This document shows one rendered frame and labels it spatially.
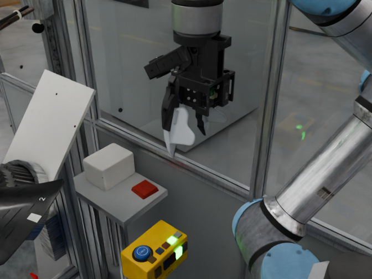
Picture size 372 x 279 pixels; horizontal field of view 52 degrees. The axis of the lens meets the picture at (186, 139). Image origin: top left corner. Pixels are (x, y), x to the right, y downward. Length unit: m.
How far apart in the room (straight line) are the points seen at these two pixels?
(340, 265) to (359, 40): 0.27
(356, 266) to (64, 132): 0.99
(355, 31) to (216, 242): 1.21
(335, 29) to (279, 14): 0.54
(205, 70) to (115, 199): 1.02
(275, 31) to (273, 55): 0.06
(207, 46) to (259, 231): 0.43
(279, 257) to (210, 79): 0.38
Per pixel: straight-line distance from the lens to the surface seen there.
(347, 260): 0.38
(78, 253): 1.59
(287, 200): 0.82
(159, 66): 0.64
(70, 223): 1.48
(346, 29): 0.50
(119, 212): 1.46
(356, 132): 0.79
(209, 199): 1.46
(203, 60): 0.57
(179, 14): 0.55
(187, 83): 0.58
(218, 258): 1.64
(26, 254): 1.21
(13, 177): 1.19
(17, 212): 0.95
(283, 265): 0.77
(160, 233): 1.07
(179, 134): 0.62
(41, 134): 1.30
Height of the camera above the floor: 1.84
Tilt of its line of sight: 32 degrees down
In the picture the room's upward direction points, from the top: straight up
